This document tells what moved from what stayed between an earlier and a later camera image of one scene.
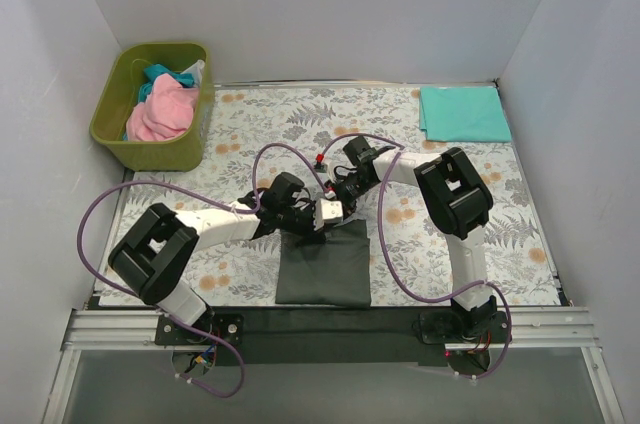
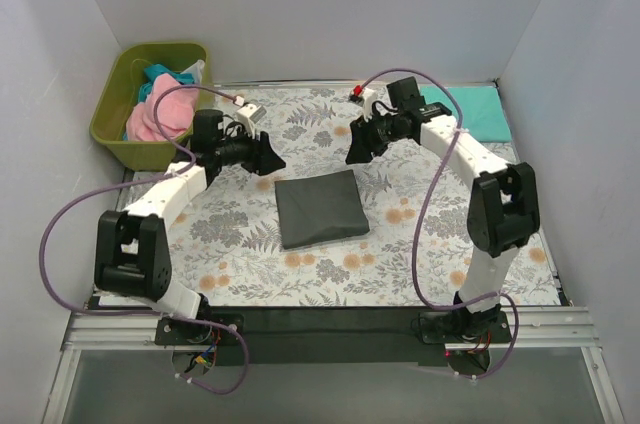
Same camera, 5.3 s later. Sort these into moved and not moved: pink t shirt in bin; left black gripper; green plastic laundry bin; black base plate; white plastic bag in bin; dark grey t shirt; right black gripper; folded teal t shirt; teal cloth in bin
Moved: dark grey t shirt; left black gripper; right black gripper
Not moved: teal cloth in bin; pink t shirt in bin; green plastic laundry bin; white plastic bag in bin; folded teal t shirt; black base plate
